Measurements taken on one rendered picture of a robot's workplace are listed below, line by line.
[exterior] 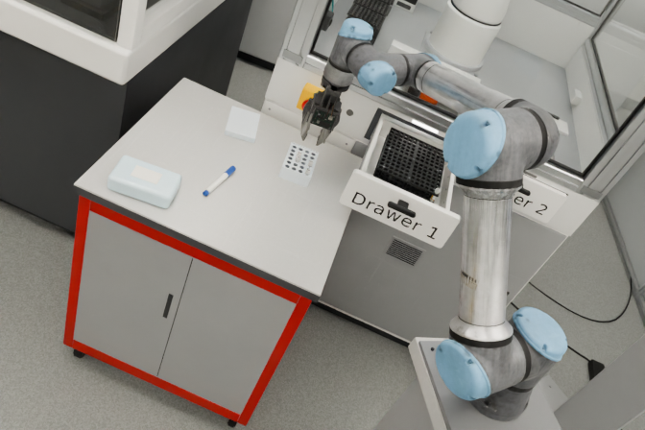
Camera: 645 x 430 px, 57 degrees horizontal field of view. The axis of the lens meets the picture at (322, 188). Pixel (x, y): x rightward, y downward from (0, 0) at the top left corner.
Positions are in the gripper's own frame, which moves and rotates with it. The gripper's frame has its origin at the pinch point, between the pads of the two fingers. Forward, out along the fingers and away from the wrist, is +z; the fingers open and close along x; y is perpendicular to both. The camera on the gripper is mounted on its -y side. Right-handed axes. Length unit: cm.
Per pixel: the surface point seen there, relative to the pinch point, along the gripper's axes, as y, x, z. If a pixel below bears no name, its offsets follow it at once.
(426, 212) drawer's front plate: 18.4, 31.7, -2.7
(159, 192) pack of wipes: 30.7, -30.6, 7.6
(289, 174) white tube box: 6.2, -2.5, 9.6
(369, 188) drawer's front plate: 16.0, 16.5, -2.1
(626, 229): -134, 198, 79
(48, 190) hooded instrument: -14, -75, 66
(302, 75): -21.8, -7.2, -4.5
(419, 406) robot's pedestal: 54, 42, 24
